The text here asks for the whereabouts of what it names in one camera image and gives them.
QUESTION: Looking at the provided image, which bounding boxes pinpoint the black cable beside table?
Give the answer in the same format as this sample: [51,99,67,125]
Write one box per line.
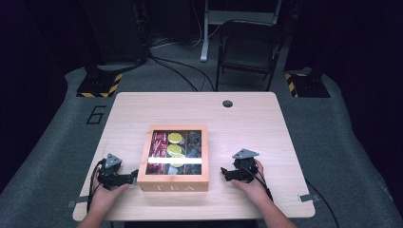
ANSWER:
[304,180,341,228]

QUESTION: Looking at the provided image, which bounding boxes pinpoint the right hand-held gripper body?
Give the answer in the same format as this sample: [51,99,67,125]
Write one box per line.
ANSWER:
[232,148,260,184]

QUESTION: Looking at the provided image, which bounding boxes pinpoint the black stand base hazard stripes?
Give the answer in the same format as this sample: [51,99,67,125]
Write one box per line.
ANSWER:
[76,72,124,99]
[283,67,331,99]

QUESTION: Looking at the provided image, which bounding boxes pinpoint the person's right hand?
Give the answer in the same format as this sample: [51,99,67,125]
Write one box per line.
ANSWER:
[230,159,273,209]

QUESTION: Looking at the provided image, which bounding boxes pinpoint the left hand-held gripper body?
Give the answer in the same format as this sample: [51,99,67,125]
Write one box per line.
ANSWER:
[97,153,128,191]

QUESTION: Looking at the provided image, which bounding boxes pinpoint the white floor cables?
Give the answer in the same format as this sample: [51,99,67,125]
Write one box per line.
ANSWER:
[149,0,222,50]

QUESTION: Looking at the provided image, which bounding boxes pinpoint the red stick packet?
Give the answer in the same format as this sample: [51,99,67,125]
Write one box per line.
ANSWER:
[147,132,161,175]
[155,130,169,175]
[151,131,165,175]

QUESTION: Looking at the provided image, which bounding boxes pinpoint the black folding chair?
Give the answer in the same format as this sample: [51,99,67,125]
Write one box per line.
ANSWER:
[215,19,287,92]

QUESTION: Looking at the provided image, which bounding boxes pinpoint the wooden tea box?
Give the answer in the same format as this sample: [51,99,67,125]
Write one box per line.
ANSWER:
[137,124,210,193]

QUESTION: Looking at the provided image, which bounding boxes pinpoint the grey metal table bracket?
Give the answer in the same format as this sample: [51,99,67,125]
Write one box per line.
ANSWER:
[297,193,320,203]
[66,195,92,209]

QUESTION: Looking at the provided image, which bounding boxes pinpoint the black floor cables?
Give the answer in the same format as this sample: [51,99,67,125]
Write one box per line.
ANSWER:
[147,53,217,93]

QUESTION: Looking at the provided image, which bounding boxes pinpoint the yellow-lidded capsule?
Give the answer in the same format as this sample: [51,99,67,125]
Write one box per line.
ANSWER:
[170,153,186,168]
[167,132,184,145]
[166,143,184,157]

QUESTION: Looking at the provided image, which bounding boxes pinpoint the white metal desk frame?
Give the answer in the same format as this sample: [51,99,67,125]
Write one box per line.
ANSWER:
[200,0,283,63]

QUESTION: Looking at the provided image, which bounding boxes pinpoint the person's left hand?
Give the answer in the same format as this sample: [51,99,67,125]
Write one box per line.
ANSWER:
[89,170,130,217]

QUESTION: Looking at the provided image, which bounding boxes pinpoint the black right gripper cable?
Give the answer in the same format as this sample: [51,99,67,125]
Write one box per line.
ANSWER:
[240,164,274,202]

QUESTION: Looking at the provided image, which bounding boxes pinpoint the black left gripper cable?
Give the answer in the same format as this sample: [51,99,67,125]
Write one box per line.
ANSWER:
[86,159,106,214]

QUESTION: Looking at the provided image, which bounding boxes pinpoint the dark tea bag clear wrap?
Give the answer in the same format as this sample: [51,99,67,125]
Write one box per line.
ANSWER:
[185,144,202,159]
[185,131,202,146]
[184,164,202,176]

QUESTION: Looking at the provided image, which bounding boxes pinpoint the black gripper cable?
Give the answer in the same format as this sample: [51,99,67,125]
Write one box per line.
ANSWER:
[240,164,274,202]
[86,159,106,214]

